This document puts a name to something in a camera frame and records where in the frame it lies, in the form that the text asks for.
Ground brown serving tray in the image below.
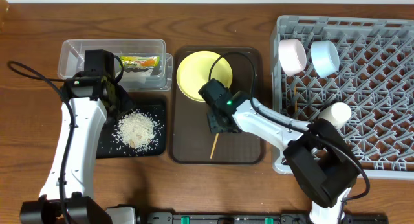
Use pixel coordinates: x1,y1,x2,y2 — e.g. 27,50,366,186
169,46,265,164

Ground white tissue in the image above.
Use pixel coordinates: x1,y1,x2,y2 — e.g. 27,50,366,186
122,69,153,83

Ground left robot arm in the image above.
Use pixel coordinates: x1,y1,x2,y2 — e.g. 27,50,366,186
20,49,132,223

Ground grey dishwasher rack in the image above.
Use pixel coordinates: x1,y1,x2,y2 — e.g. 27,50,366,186
270,15,413,180

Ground green snack wrapper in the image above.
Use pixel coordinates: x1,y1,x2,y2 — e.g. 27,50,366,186
120,56,160,69

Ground light blue bowl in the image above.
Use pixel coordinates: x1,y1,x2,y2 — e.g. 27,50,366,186
310,41,340,78

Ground clear plastic bin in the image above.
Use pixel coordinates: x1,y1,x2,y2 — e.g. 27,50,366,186
58,39,173,92

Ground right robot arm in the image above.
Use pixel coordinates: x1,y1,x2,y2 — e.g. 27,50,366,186
199,78,362,223

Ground yellow plate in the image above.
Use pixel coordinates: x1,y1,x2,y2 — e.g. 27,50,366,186
177,51,233,102

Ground black waste tray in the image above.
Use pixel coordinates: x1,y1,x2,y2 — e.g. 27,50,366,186
96,100,166,159

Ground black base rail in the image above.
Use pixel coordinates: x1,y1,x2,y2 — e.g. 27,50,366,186
106,204,389,224

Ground rice leftovers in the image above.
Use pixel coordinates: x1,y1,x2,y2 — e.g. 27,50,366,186
111,111,164,153

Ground wooden chopstick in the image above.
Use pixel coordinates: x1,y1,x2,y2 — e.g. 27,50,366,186
210,133,219,159
293,85,298,114

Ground white cup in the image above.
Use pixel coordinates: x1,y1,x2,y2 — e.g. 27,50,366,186
318,102,352,129

